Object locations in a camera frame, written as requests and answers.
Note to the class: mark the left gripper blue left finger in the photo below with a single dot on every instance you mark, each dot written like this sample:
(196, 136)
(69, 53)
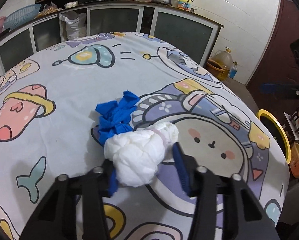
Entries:
(112, 181)

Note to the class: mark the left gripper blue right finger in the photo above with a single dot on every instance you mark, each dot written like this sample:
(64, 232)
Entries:
(181, 166)

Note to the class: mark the white plastic bag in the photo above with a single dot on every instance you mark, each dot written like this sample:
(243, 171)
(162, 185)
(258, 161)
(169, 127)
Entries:
(136, 155)

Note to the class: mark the blue glove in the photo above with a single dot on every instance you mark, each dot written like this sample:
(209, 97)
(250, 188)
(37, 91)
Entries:
(115, 117)

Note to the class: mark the yellow rimmed trash bin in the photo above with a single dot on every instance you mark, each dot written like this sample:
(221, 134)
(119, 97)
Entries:
(276, 130)

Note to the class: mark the kitchen counter cabinets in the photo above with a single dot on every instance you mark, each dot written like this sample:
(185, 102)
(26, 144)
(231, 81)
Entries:
(192, 33)

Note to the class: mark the blue water bottle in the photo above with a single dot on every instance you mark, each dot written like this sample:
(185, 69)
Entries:
(233, 70)

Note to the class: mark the cooking oil jug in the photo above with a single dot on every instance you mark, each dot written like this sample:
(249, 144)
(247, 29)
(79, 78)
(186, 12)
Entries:
(224, 58)

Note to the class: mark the brown plastic bucket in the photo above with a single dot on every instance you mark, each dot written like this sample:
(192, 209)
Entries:
(216, 69)

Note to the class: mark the cartoon printed tablecloth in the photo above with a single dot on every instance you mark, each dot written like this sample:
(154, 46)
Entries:
(58, 107)

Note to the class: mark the detergent bottles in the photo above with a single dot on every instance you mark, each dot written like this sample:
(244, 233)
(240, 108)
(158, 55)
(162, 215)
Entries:
(184, 4)

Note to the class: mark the white sack under counter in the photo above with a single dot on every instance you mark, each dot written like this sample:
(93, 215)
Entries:
(75, 24)

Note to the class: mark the blue plastic basket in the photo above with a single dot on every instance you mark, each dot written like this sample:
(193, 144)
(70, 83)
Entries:
(21, 16)

